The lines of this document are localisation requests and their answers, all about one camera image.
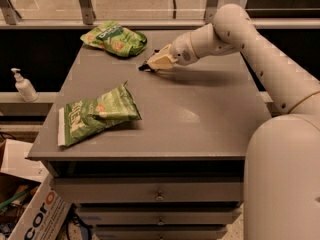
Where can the white cardboard box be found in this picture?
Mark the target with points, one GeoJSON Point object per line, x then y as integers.
{"type": "Point", "coordinates": [30, 208]}

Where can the metal drawer knob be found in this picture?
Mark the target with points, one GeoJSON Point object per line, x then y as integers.
{"type": "Point", "coordinates": [160, 222]}
{"type": "Point", "coordinates": [159, 196]}

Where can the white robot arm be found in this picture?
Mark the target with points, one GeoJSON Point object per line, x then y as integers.
{"type": "Point", "coordinates": [282, 164]}

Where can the metal drawer knob middle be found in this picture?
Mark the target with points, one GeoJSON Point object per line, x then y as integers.
{"type": "Point", "coordinates": [160, 222]}

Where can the black rxbar chocolate bar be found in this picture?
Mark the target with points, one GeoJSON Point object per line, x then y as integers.
{"type": "Point", "coordinates": [145, 66]}

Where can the grey drawer cabinet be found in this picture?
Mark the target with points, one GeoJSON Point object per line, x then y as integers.
{"type": "Point", "coordinates": [190, 143]}

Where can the green rice chip bag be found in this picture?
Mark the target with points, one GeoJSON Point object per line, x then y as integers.
{"type": "Point", "coordinates": [112, 37]}

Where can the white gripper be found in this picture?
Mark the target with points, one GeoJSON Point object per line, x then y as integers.
{"type": "Point", "coordinates": [181, 52]}

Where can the green snack bag front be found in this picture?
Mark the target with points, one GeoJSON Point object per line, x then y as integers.
{"type": "Point", "coordinates": [84, 118]}

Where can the metal drawer knob top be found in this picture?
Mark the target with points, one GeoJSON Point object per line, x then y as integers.
{"type": "Point", "coordinates": [159, 196]}

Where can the white pump sanitizer bottle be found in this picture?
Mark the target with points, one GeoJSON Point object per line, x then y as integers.
{"type": "Point", "coordinates": [24, 86]}

